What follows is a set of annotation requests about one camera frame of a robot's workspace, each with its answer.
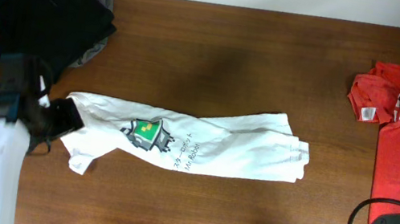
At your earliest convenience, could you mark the white printed t-shirt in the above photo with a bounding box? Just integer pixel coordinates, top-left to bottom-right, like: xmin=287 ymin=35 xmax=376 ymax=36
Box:
xmin=62 ymin=92 xmax=309 ymax=183

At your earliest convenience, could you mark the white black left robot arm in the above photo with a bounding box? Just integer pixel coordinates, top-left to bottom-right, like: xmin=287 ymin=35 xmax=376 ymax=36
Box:
xmin=0 ymin=54 xmax=84 ymax=224

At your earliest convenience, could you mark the red lettered t-shirt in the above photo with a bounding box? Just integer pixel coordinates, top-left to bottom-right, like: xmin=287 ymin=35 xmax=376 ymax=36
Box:
xmin=348 ymin=61 xmax=400 ymax=200

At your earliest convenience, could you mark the black folded garment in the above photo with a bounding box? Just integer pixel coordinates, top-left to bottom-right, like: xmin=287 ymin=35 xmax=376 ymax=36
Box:
xmin=0 ymin=0 xmax=123 ymax=93

